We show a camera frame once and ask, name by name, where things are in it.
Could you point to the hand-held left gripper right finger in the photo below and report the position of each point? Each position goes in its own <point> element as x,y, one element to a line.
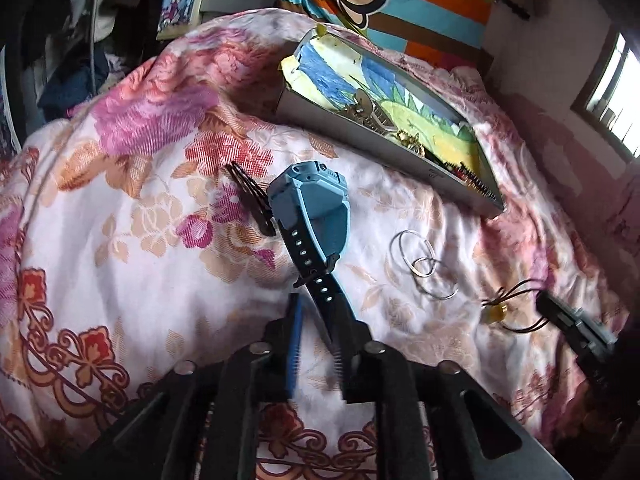
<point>357,370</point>

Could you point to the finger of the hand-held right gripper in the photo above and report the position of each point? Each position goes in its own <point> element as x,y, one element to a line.
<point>575,325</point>

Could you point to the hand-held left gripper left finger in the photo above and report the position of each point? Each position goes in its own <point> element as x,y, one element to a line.
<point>295,350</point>

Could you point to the blue smart watch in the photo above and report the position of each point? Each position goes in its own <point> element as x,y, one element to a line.
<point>310,210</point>

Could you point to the gold metal charm bundle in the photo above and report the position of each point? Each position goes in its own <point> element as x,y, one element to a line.
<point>411,141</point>

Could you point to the cardboard tray with crayon drawing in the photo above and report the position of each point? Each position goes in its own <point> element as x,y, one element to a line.
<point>340,75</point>

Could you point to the black hair clip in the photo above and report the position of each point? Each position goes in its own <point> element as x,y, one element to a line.
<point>252,197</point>

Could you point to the pink floral blanket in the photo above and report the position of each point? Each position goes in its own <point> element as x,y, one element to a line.
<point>125,235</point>

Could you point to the barred window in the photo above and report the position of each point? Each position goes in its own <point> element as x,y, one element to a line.
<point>615,95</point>

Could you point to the pile of dark clothes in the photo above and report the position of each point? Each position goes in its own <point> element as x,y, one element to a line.
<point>75,85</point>

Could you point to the grey shelf board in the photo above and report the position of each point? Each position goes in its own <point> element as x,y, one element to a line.
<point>235,2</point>

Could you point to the striped monkey print blanket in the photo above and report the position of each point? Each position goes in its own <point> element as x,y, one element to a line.
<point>425,5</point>

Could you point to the hanging clothes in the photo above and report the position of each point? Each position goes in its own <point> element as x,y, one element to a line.
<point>90,5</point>

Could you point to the dark wall shelf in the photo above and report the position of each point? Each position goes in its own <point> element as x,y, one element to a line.
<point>512,5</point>

